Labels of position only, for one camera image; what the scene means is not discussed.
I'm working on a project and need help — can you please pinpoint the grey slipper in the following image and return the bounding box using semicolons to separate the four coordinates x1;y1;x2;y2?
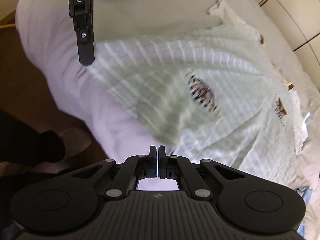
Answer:
59;127;92;161

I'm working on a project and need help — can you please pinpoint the striped shirt with yellow collar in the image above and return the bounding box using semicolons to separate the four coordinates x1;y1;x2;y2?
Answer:
92;0;310;173

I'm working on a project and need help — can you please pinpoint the cream wardrobe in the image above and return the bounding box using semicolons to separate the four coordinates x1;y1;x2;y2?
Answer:
246;0;320;90

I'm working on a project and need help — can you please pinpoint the white duvet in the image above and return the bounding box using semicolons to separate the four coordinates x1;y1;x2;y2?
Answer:
282;72;320;240

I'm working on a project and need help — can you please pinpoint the person's black trouser leg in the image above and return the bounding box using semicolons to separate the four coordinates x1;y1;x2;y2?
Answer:
0;110;67;168

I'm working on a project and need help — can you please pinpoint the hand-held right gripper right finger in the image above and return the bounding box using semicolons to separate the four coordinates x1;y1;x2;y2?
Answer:
159;145;248;201

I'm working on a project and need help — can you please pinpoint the white bed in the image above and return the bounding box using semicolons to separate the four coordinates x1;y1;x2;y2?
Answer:
15;0;320;240

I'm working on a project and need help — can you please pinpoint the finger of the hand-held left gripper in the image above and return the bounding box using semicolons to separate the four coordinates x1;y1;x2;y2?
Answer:
73;11;96;66

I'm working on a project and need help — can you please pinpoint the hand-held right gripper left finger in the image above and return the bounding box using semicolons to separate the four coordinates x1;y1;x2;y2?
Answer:
67;145;159;200

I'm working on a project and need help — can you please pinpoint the light blue cloth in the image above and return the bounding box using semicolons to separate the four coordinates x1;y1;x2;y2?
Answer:
296;187;316;240

